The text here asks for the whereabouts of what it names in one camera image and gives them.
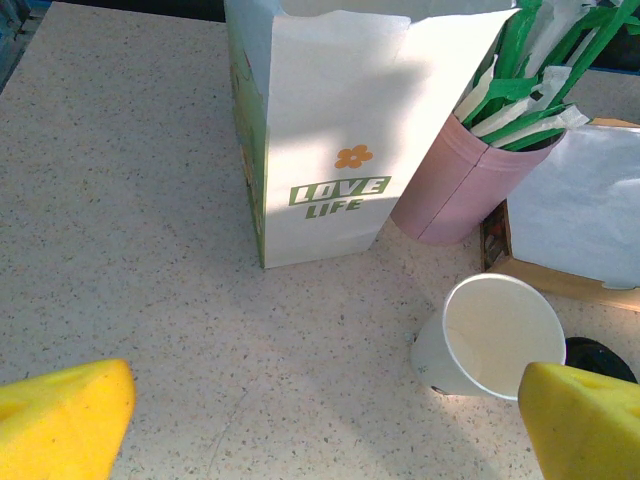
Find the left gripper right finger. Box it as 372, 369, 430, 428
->
517, 361, 640, 480

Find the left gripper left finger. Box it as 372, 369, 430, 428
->
0, 358, 137, 480

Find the black plastic cup lid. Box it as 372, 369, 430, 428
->
564, 336, 639, 386

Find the white paper coffee cup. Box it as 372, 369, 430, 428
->
409, 272, 568, 401

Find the white printed paper bag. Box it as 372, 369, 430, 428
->
223, 0, 524, 270

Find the pink straw holder cup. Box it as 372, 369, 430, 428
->
389, 110, 569, 246

